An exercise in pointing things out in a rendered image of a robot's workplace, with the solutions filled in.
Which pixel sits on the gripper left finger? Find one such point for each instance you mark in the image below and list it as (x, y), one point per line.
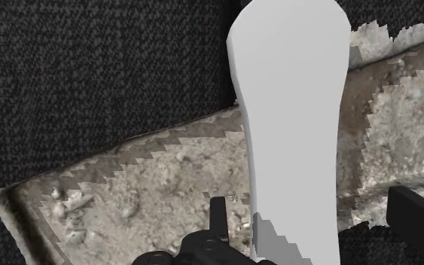
(218, 216)

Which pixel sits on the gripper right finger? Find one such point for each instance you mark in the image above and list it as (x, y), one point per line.
(417, 216)

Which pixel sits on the grey stone patterned slab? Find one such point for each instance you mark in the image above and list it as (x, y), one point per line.
(142, 190)

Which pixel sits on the white club-shaped object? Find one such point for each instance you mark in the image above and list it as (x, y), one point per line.
(292, 110)

